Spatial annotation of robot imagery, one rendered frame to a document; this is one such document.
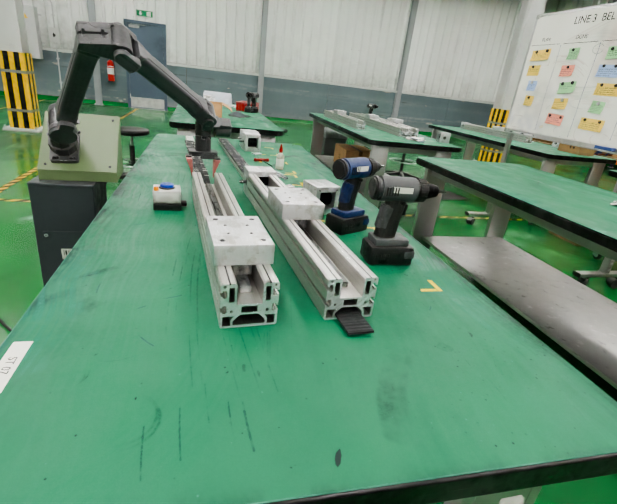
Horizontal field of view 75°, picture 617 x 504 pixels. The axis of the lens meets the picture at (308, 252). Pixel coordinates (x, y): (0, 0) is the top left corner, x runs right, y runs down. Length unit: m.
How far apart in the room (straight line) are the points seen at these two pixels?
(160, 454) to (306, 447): 0.17
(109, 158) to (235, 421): 1.23
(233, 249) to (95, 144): 1.02
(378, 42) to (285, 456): 13.05
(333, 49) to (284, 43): 1.42
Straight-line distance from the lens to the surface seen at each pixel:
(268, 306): 0.72
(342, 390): 0.62
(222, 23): 12.42
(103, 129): 1.70
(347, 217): 1.20
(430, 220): 3.14
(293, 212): 1.00
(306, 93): 12.69
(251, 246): 0.73
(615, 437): 0.75
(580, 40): 4.18
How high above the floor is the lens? 1.18
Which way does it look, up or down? 23 degrees down
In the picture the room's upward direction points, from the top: 7 degrees clockwise
